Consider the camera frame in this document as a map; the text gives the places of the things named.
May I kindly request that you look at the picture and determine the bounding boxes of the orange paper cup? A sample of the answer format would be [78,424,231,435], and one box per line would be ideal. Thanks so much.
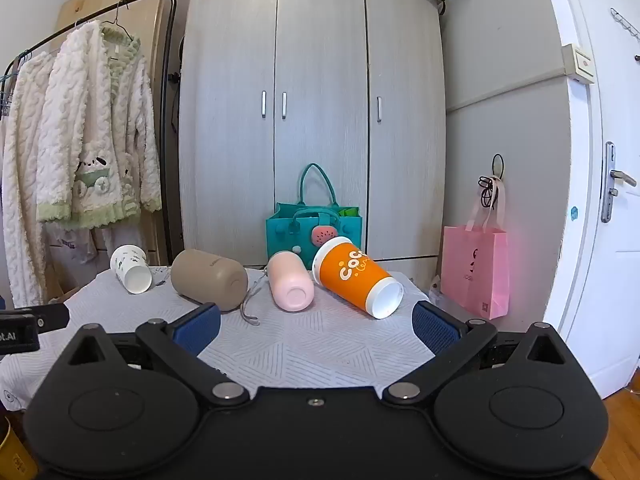
[311,236,405,320]

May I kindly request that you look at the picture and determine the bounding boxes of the white paper cup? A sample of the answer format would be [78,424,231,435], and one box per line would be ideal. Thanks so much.
[110,244,153,295]

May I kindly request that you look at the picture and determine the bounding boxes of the silver door handle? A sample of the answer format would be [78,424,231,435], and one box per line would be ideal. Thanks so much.
[599,141,639,225]

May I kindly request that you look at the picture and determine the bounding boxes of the beige cup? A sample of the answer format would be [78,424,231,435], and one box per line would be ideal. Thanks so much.
[170,248,249,312]

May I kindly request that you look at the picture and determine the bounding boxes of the beige wall box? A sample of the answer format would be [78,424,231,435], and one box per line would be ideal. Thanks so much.
[559,43,596,85]

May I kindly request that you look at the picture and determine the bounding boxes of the grey wooden wardrobe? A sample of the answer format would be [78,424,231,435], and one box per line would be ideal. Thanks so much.
[177,0,448,270]

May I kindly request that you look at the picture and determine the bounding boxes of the white printed cloth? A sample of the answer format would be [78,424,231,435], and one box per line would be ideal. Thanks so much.
[45,220,147,287]

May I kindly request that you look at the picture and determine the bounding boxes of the pink bottle with strap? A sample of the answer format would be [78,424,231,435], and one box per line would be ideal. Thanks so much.
[267,251,316,312]

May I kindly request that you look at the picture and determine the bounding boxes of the door hook rack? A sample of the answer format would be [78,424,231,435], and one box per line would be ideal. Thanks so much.
[609,7,640,44]

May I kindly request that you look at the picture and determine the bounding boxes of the yellow container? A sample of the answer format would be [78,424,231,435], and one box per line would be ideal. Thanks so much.
[0,414,39,480]

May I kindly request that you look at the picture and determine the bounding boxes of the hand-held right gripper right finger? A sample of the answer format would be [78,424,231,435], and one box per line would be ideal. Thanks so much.
[382,300,572,405]

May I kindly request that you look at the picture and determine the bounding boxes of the white patterned tablecloth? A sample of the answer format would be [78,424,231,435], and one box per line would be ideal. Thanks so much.
[0,264,452,413]

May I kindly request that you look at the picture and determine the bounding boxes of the pink paper shopping bag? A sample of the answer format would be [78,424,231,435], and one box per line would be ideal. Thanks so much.
[440,180,510,321]

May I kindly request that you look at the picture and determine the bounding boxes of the black clothes rack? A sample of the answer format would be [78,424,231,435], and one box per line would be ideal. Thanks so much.
[0,0,181,263]

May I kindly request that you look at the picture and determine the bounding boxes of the teal felt handbag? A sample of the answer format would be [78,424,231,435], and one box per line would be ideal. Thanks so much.
[265,162,362,269]

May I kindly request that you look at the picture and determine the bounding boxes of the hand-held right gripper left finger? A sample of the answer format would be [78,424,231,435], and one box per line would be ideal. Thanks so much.
[65,302,250,408]

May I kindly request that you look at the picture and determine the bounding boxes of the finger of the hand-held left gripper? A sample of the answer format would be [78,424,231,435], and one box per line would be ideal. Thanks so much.
[34,302,70,335]

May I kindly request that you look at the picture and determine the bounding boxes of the white fleece robe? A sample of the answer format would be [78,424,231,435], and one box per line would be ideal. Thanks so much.
[0,51,57,309]

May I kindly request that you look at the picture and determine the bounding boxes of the black hair ties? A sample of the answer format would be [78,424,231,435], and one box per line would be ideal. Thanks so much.
[477,153,506,209]

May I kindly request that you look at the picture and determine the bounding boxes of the white fleece jacket green trim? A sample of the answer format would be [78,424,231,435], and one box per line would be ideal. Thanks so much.
[35,20,164,232]

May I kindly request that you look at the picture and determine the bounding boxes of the white door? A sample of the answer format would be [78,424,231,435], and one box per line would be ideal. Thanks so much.
[537,0,640,402]

